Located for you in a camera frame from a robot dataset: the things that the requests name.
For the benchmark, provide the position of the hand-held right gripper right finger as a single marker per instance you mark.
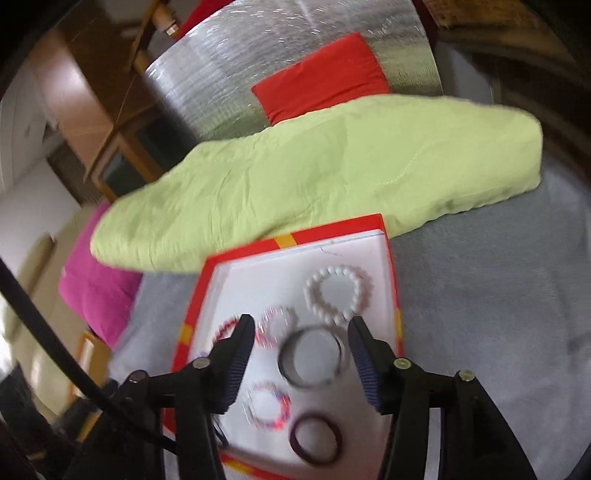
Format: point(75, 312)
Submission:
point(367, 364)

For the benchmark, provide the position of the wooden chair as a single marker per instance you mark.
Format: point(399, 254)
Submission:
point(162, 16)

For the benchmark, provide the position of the red jewelry box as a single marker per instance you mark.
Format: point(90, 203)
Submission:
point(277, 286)

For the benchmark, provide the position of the red pillow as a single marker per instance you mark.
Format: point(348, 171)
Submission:
point(323, 78)

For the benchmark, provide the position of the dark wooden furniture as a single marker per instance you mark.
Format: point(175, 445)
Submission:
point(485, 18)

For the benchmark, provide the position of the silver foil mat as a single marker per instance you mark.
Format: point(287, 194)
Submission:
point(221, 69)

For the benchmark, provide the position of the grey bedspread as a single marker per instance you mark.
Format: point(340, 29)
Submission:
point(485, 300)

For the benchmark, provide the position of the wooden cabinet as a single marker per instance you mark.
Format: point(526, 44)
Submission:
point(78, 106)

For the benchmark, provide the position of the pink pillow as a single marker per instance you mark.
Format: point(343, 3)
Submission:
point(97, 286)

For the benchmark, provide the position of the green pillow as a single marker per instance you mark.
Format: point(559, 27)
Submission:
point(300, 184)

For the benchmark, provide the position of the dark slatted screen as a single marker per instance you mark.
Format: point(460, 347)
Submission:
point(74, 175)

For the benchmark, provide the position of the beige sofa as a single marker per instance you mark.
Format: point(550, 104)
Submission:
point(46, 300)

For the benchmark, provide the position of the silver bangle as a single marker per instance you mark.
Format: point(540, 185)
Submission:
point(284, 360)

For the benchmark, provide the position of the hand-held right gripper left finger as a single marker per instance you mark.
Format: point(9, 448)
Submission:
point(235, 369)

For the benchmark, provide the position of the wooden bed frame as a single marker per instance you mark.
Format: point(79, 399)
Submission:
point(90, 360)

